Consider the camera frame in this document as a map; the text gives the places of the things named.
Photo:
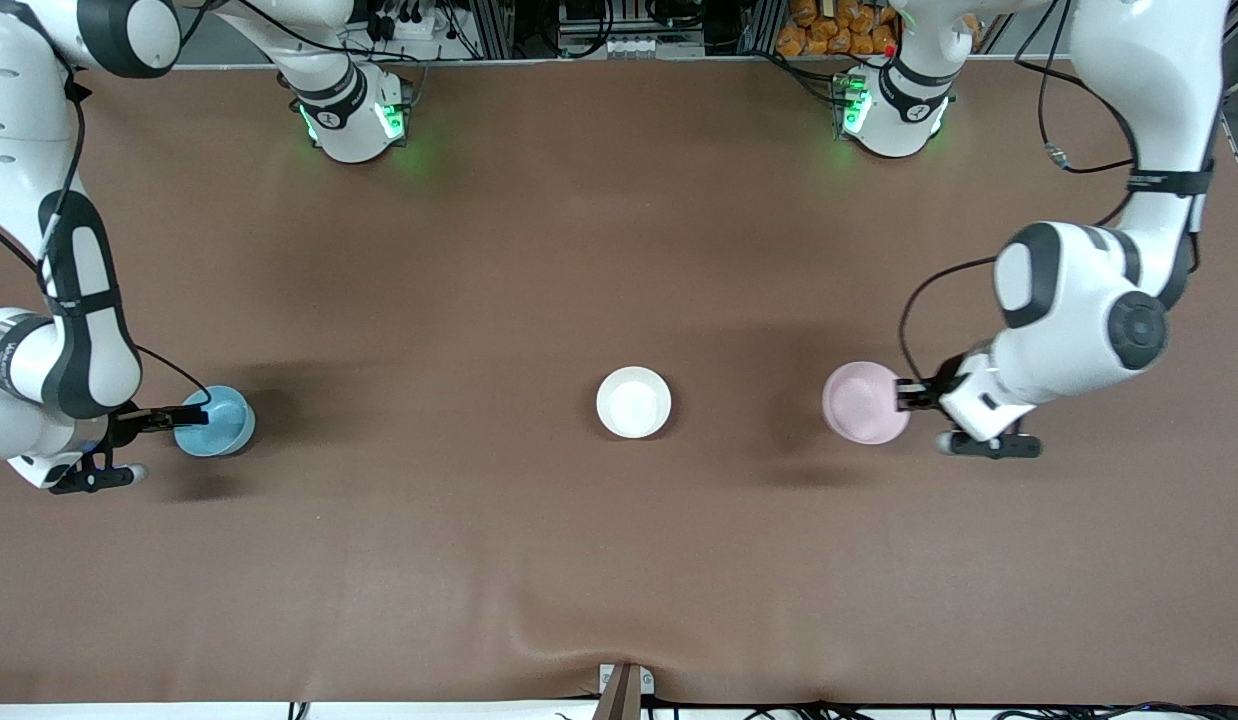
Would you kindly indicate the brown table mat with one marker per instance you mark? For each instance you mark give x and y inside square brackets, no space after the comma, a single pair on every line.
[619,560]

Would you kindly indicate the blue bowl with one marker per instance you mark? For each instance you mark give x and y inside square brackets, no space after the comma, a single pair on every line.
[224,425]

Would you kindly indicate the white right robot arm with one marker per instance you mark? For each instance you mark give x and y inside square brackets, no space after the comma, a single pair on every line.
[79,350]

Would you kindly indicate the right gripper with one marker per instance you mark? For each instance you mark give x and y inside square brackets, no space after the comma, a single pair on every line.
[129,423]

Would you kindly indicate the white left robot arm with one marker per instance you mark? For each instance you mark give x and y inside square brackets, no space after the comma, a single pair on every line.
[1079,300]

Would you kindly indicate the white bowl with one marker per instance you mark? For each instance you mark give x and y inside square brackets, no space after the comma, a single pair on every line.
[633,402]

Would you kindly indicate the orange snack packets bag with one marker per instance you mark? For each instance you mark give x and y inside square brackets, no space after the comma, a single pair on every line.
[839,30]

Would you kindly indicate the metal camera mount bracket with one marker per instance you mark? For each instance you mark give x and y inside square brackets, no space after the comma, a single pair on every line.
[625,690]

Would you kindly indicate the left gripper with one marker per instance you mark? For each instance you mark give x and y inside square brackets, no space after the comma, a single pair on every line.
[941,388]

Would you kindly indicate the pink bowl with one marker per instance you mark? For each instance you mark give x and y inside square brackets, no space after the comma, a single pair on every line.
[861,402]

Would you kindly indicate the white power strip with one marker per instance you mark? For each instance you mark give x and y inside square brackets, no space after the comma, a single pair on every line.
[409,25]

